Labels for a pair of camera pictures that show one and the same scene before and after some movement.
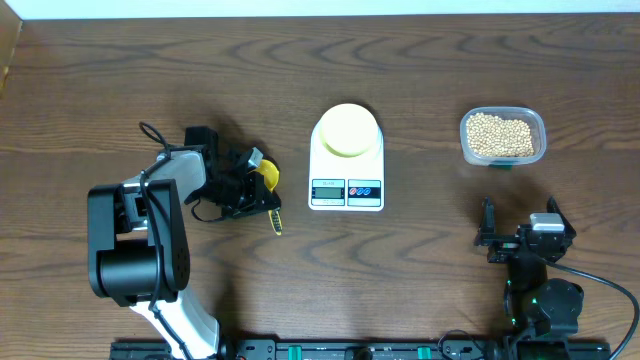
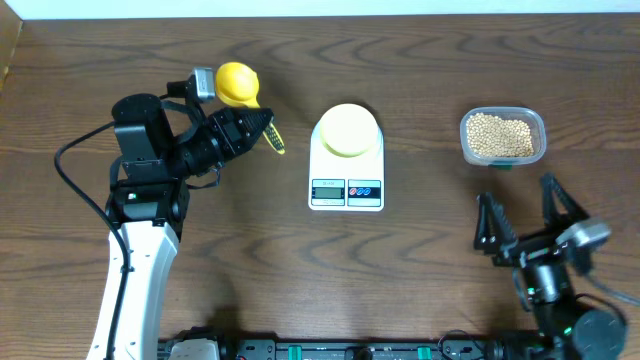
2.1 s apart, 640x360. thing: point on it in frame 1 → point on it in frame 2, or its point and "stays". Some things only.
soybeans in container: (491, 136) stays
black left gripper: (255, 188) → (227, 136)
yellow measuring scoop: (271, 175) → (237, 84)
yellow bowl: (348, 130) stays
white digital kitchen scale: (345, 183) stays
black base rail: (378, 349) stays
